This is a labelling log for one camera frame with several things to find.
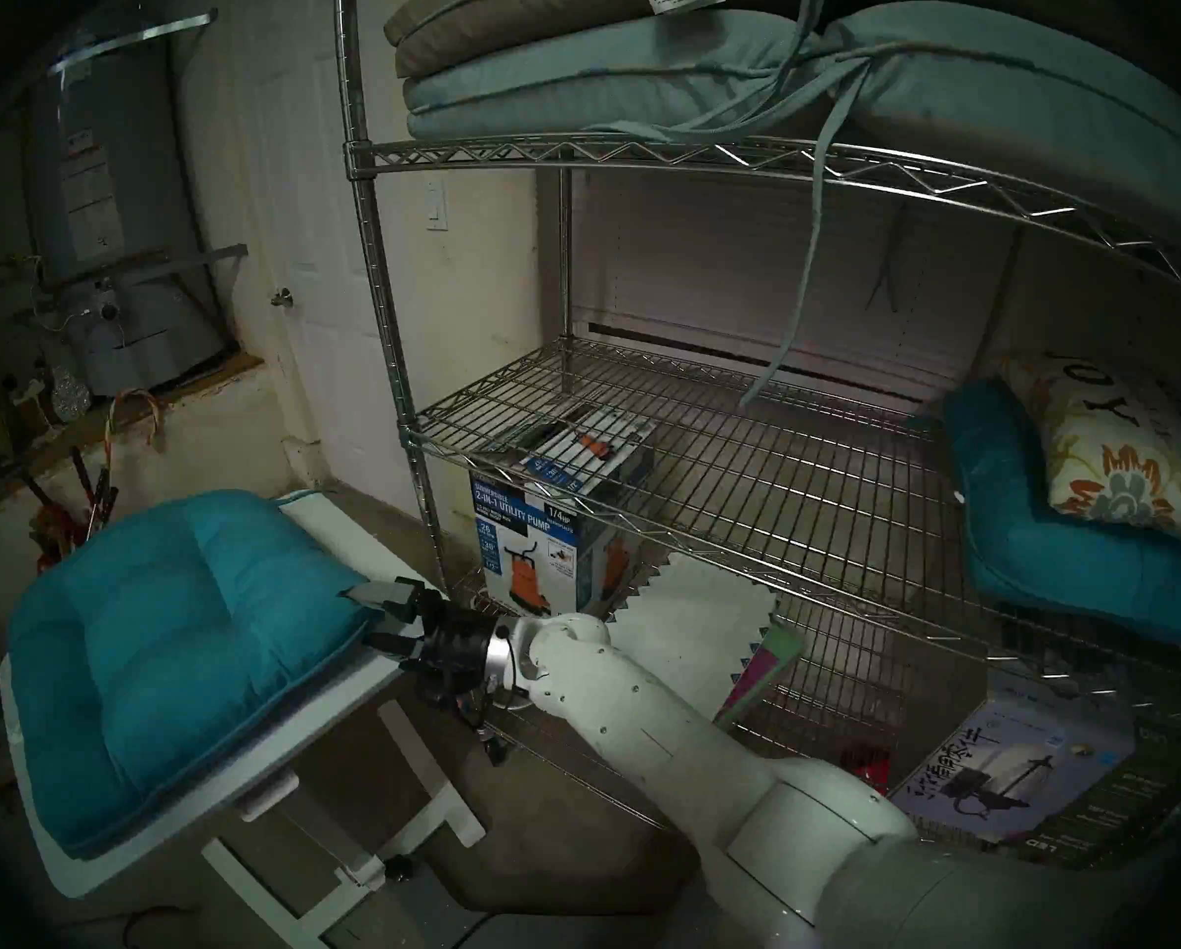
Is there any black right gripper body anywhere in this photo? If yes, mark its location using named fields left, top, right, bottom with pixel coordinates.
left=400, top=580, right=502, bottom=712

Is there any teal tufted seat cushion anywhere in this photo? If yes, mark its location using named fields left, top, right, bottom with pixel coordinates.
left=941, top=379, right=1181, bottom=651
left=5, top=489, right=379, bottom=861

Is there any pale green tied chair cushion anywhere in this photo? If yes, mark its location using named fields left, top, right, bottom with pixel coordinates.
left=403, top=0, right=1181, bottom=409

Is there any tan chair cushion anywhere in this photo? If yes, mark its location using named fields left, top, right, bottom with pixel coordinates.
left=383, top=0, right=819, bottom=78

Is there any white folding table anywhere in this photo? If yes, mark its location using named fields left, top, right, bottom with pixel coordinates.
left=0, top=489, right=488, bottom=949

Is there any utility pump cardboard box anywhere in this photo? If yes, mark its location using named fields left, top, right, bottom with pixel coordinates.
left=469, top=403, right=656, bottom=622

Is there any white zigzag-edged sheet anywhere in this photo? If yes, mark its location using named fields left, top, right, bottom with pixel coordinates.
left=605, top=552, right=779, bottom=721

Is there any pink foam sheet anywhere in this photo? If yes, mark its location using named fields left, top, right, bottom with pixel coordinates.
left=717, top=646, right=787, bottom=723

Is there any striped candy cane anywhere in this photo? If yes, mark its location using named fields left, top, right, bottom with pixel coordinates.
left=104, top=388, right=162, bottom=454

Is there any white panel door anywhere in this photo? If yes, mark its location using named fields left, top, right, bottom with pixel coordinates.
left=230, top=0, right=423, bottom=508

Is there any crumpled aluminium foil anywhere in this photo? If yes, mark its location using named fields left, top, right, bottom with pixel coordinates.
left=50, top=364, right=92, bottom=422

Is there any red plastic clamp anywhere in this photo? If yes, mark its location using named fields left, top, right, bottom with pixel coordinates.
left=841, top=744, right=896, bottom=795

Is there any grey water heater tank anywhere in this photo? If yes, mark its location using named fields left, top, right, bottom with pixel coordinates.
left=22, top=8, right=231, bottom=396

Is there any LED lamp box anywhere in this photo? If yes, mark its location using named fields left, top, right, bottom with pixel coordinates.
left=892, top=700, right=1140, bottom=849

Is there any floral print throw pillow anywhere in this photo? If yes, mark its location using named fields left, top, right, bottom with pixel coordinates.
left=998, top=352, right=1181, bottom=562

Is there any metal heater strap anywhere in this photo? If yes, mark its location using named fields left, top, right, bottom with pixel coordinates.
left=47, top=8, right=218, bottom=78
left=17, top=243, right=249, bottom=305

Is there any chrome wire shelf rack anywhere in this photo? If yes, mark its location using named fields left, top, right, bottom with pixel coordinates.
left=332, top=0, right=1181, bottom=949

